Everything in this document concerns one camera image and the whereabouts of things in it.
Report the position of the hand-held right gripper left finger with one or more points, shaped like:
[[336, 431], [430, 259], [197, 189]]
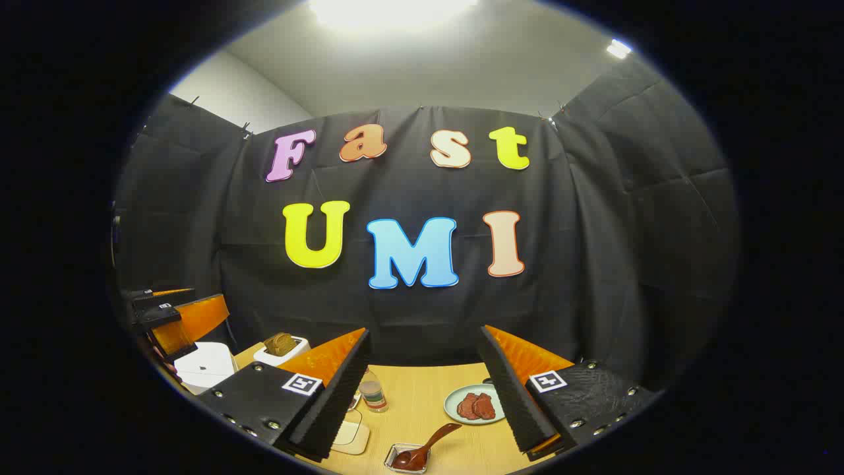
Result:
[[336, 402]]

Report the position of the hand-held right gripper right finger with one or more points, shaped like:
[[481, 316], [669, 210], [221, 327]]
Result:
[[517, 409]]

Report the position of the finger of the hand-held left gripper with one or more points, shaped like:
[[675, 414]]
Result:
[[158, 297], [198, 320]]

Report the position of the white rice cooker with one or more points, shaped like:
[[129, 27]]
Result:
[[204, 366]]

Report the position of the brown wooden spoon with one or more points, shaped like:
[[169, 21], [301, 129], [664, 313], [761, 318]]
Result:
[[422, 452]]

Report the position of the clear plastic bottle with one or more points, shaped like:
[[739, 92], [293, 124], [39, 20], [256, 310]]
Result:
[[374, 396]]

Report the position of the pale green plate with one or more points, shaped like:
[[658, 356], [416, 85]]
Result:
[[455, 409]]

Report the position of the white toaster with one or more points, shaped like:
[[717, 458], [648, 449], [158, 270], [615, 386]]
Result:
[[300, 346]]

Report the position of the brown bread slice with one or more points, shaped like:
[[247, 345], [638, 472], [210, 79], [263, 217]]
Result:
[[280, 344]]

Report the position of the black backdrop cloth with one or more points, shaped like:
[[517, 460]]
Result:
[[409, 310]]

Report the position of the large ceiling light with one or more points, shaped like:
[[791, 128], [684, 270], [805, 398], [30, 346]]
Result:
[[392, 12]]

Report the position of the small ceiling light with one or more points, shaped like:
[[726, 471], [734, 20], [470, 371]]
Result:
[[618, 49]]

